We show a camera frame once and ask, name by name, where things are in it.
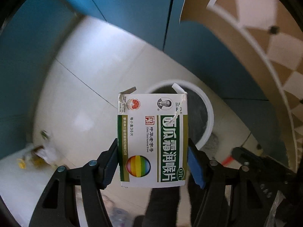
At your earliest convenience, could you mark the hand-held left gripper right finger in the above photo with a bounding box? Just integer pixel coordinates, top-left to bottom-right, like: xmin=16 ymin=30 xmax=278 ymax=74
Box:
xmin=187 ymin=138 xmax=264 ymax=227

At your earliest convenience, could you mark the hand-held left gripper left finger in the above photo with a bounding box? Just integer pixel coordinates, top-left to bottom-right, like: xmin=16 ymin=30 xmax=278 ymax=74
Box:
xmin=28 ymin=138 xmax=119 ymax=227

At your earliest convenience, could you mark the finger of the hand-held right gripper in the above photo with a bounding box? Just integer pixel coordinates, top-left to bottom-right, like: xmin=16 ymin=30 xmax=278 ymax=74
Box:
xmin=233 ymin=147 xmax=269 ymax=172

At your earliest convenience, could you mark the red stick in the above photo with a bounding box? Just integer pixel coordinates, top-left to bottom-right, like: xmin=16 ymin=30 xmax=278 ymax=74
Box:
xmin=222 ymin=155 xmax=235 ymax=166

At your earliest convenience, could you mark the white green medicine box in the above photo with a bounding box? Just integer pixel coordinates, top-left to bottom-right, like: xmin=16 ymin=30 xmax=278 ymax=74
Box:
xmin=117 ymin=83 xmax=190 ymax=190

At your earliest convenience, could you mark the white round trash bin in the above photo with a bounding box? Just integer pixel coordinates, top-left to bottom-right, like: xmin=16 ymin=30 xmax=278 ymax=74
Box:
xmin=144 ymin=80 xmax=215 ymax=150

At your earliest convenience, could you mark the clear plastic wrapper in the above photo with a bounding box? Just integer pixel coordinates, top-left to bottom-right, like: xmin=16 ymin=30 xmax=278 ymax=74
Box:
xmin=269 ymin=190 xmax=293 ymax=227

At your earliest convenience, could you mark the clear plastic bag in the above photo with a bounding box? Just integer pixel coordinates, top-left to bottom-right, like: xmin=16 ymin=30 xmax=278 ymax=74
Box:
xmin=101 ymin=194 xmax=145 ymax=227

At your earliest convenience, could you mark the brown wrapper scrap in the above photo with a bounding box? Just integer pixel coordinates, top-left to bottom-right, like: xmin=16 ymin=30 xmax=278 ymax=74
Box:
xmin=30 ymin=145 xmax=46 ymax=165

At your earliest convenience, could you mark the yellow wrapper scrap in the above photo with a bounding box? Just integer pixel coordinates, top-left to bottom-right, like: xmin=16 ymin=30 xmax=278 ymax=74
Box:
xmin=16 ymin=157 xmax=28 ymax=169

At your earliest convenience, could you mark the blue cabinet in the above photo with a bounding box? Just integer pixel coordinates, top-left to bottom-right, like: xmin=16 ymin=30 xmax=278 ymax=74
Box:
xmin=0 ymin=0 xmax=288 ymax=166

